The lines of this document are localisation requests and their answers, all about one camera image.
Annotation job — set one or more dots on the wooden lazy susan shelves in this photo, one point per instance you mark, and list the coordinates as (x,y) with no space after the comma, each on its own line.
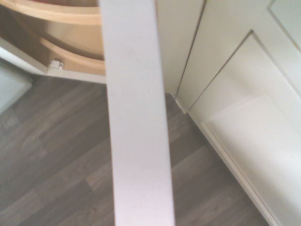
(70,40)

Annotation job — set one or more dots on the white magnetic door catch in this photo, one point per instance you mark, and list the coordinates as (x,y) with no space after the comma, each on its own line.
(56,64)

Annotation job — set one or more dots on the white corner cabinet frame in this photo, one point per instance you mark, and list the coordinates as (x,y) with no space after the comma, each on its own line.
(77,76)

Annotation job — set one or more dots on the white panelled cabinet doors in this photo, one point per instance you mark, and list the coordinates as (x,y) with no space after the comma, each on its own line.
(247,94)

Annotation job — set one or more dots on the white cabinet door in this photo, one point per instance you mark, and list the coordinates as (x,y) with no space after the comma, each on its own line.
(136,117)

